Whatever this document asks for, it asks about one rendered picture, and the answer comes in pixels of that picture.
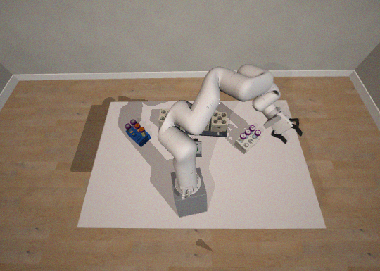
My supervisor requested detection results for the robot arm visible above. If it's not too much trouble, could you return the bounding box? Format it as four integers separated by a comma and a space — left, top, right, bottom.
158, 64, 281, 199

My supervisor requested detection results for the blue tube rack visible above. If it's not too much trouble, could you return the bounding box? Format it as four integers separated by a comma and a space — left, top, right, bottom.
126, 126, 151, 147

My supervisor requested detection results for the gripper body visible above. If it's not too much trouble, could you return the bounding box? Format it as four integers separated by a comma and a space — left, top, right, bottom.
271, 111, 294, 134

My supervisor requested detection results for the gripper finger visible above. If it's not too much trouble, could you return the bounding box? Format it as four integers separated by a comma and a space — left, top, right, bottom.
289, 118, 303, 136
271, 130, 287, 144

